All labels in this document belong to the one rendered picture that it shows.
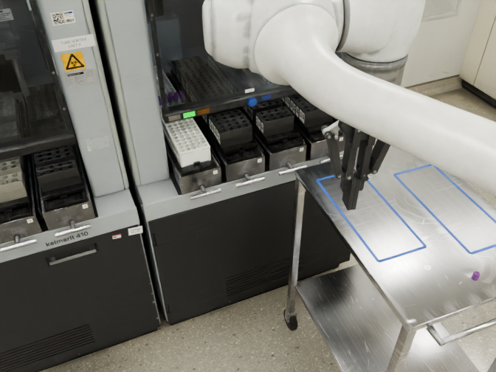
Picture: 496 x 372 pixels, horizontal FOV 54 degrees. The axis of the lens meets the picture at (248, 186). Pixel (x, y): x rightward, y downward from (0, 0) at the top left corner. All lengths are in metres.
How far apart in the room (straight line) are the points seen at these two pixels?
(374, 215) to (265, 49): 0.89
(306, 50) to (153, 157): 1.06
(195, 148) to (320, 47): 1.02
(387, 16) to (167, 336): 1.69
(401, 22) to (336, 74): 0.18
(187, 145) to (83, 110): 0.34
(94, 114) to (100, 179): 0.23
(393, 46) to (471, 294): 0.74
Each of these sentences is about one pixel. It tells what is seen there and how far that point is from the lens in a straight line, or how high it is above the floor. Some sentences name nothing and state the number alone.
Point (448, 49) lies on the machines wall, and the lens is 3.66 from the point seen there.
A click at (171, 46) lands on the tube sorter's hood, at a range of 1.37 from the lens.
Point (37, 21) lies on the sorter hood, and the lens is 1.29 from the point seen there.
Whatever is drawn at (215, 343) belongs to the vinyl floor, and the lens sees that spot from 2.05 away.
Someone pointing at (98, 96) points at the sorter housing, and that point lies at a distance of 1.40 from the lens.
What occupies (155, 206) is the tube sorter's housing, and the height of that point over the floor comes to 0.72.
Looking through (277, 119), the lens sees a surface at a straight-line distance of 1.61.
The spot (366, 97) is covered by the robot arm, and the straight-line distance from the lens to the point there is 0.49.
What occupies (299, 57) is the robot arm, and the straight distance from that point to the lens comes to 0.53.
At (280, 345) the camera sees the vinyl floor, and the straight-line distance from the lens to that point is 2.05.
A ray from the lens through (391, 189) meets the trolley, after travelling 1.47.
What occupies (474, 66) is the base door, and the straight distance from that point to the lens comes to 3.75.
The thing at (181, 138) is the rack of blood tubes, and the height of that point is 0.86.
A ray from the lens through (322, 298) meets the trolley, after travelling 1.84.
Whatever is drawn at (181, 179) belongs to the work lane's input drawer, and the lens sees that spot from 1.50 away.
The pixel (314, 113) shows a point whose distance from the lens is 1.67.
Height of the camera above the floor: 1.74
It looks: 40 degrees down
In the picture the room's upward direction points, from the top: 1 degrees counter-clockwise
